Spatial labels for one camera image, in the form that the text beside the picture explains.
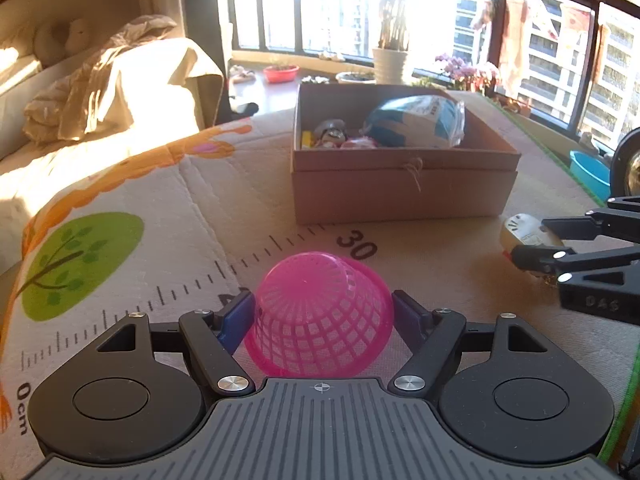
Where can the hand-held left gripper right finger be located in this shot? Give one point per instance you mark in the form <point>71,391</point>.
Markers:
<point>406,312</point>

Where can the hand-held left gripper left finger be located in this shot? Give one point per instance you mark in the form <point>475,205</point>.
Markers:
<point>239,312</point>

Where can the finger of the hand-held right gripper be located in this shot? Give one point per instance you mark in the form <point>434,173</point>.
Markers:
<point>600,285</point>
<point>600,222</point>

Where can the cream round plastic case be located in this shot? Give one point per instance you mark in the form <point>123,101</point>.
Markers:
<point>520,232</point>

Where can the pink plastic mesh basket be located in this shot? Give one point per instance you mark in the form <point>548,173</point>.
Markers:
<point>320,310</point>

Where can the cardboard box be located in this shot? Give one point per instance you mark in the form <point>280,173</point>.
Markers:
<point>400,190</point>

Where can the blue tissue pack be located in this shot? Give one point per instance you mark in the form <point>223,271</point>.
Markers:
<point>410,120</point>

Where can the blue basin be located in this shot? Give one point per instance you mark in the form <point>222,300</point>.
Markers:
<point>587,170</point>

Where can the small potted plant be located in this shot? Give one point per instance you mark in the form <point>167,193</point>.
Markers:
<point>520,106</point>

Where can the hanging pale garment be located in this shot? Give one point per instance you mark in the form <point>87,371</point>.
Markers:
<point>515,35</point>

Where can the pink toy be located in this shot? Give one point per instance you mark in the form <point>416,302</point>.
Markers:
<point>357,143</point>

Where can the potted pink orchid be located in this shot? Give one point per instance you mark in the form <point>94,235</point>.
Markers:
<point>467,72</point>

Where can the yellow toy block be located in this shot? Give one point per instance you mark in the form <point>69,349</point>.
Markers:
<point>305,140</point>

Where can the white slipper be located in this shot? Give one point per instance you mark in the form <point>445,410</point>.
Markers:
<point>238,69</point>
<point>245,77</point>

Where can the white basin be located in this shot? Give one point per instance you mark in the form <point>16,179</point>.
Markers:
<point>355,79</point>

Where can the red basin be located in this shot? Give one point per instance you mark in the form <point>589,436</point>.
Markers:
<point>280,76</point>

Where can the potted palm plant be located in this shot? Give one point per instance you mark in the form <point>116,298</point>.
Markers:
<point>390,67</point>

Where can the beige crumpled blanket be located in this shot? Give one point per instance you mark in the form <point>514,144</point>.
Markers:
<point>100,90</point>

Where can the pale slippers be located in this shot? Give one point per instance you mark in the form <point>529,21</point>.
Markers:
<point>332,56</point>

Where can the grey plush toy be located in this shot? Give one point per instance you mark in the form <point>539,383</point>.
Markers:
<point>60,40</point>

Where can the black window frame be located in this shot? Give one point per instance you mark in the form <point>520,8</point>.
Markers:
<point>298,10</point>

